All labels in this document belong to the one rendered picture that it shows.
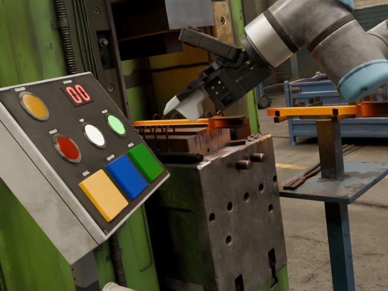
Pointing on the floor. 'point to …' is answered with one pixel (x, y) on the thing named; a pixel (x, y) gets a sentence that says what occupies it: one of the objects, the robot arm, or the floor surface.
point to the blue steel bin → (292, 89)
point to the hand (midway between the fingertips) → (167, 107)
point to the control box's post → (85, 273)
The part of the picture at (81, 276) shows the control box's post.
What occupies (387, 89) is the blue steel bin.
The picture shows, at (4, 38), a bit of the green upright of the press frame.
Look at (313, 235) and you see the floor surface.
